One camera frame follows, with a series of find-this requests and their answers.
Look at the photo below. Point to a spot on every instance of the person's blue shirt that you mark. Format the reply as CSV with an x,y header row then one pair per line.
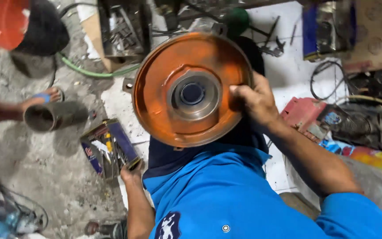
x,y
230,196

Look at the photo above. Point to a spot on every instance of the cardboard box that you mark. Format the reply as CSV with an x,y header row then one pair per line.
x,y
94,36

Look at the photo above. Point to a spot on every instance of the grey metal pipe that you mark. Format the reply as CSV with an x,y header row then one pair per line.
x,y
61,114

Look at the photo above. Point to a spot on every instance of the small metal plate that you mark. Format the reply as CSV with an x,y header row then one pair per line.
x,y
128,85

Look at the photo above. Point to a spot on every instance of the blue sandal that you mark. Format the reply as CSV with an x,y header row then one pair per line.
x,y
44,97

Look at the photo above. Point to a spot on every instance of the blue tin box of tools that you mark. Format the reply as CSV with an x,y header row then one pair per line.
x,y
111,149

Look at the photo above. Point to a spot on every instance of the large blue tin box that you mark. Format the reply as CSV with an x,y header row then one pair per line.
x,y
327,30

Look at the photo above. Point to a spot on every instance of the red plastic bowl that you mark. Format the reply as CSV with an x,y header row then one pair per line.
x,y
8,23

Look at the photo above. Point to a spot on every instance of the clear plastic bag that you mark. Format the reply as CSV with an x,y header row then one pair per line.
x,y
376,192

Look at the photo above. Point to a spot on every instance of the red metal part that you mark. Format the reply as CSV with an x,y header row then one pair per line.
x,y
300,113

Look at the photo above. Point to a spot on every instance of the person's left hand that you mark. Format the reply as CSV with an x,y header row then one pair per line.
x,y
130,175

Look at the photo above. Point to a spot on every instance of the black bucket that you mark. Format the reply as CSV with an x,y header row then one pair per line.
x,y
45,33

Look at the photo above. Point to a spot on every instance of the green round knob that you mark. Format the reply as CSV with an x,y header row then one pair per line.
x,y
238,19

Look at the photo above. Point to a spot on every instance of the metal tray of tools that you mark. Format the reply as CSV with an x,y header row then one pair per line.
x,y
121,30

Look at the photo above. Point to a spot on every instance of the person's right hand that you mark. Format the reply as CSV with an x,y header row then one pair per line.
x,y
259,101

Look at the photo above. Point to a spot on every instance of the black electric motor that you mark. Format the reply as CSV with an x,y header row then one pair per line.
x,y
363,124

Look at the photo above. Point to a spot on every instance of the colourful plastic bag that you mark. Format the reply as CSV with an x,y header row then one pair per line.
x,y
366,156

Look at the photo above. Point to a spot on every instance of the orange metal motor end cover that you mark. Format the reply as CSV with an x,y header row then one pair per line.
x,y
164,83

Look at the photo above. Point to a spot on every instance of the dark metal pliers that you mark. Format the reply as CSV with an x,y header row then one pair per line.
x,y
275,48

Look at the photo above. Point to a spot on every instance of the brown cardboard sheet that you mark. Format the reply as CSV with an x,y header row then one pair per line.
x,y
380,33

